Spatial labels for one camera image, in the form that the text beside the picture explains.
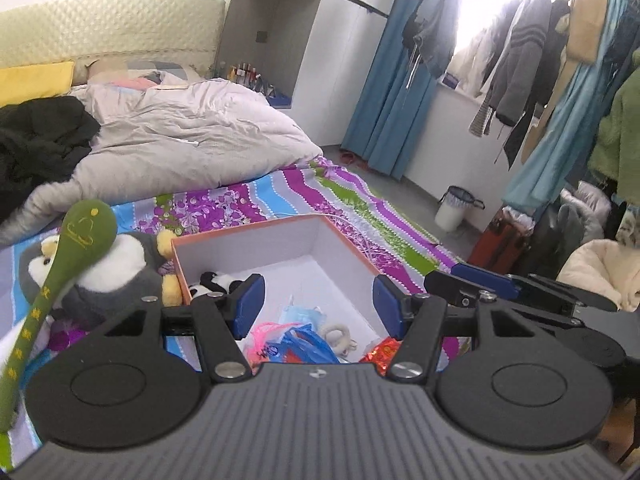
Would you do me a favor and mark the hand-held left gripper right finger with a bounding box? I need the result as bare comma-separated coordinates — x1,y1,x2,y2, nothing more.
372,274,543,382

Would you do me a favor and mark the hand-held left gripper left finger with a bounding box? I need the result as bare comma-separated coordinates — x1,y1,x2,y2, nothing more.
97,273,267,382

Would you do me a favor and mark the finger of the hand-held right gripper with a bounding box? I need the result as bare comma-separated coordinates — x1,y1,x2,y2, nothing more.
449,263,619,312
424,271,587,320

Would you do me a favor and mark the panda plush toy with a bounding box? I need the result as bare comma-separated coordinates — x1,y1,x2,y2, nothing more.
187,271,246,301

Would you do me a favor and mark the red snack packet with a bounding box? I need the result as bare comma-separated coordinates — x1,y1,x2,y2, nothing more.
360,337,401,376

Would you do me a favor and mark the blue face mask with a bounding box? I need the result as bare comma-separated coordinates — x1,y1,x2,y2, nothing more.
280,305,326,331

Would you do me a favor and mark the grey plush ring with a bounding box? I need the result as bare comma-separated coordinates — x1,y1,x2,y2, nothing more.
320,322,358,356

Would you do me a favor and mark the blue plastic bag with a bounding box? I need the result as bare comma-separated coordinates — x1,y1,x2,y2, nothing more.
265,325,341,365

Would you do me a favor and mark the orange cardboard box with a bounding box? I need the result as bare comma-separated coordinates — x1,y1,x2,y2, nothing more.
171,214,401,367

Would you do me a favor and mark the red suitcase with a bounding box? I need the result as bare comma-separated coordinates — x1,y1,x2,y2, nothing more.
467,207,533,268

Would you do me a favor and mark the white waste bin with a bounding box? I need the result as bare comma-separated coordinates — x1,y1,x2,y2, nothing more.
434,186,486,233

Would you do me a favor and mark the white puffy coat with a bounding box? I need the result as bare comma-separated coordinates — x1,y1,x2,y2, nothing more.
556,239,640,311

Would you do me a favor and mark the grey puffer jacket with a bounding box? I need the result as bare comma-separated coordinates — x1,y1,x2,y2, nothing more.
557,182,613,256

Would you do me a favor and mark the grey penguin plush toy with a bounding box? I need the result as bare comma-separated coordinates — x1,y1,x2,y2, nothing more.
19,230,183,328

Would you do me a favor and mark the floral striped bed sheet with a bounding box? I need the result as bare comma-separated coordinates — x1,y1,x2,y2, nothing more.
0,156,463,471

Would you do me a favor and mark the teal long garment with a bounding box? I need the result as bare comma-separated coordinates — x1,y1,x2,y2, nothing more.
502,0,631,211

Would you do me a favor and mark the black hanging coat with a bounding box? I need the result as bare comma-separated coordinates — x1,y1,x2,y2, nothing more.
502,105,543,166

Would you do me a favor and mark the striped hanging garment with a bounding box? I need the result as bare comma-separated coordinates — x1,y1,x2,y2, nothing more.
469,97,497,137

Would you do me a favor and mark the light grey quilt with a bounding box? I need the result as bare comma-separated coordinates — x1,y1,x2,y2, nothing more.
0,72,323,248

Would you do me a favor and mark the green plush stick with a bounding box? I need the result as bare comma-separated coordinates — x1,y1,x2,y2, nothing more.
0,199,118,433

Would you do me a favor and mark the green fleece jacket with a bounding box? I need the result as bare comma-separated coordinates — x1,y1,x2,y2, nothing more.
587,50,640,183

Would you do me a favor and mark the blue curtain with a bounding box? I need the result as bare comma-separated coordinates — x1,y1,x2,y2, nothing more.
342,0,461,181

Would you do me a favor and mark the white hanging garment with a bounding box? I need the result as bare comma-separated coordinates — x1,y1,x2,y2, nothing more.
447,25,506,98

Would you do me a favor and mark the grey striped sweater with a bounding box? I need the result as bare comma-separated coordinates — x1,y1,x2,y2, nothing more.
482,0,571,126

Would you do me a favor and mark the row of small bottles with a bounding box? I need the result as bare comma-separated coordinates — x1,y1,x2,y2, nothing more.
227,62,261,86

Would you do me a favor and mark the pink cloth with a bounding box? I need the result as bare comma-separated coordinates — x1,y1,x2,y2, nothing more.
110,76,166,92

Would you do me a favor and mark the black jacket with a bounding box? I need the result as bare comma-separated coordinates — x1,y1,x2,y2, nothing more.
0,96,103,226

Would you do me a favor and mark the beige pillow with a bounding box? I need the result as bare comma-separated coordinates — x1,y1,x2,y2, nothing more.
87,57,131,83

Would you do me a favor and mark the beige hanging coat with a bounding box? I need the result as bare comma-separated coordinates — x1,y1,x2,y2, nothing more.
567,0,610,63

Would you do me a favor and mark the yellow pillow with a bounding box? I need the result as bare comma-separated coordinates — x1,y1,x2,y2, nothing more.
0,60,76,108

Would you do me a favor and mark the beige padded headboard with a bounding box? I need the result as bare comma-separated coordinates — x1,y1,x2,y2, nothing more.
0,0,227,81

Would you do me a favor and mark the grey wall cabinet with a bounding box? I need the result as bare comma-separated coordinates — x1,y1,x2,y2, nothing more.
215,0,391,146

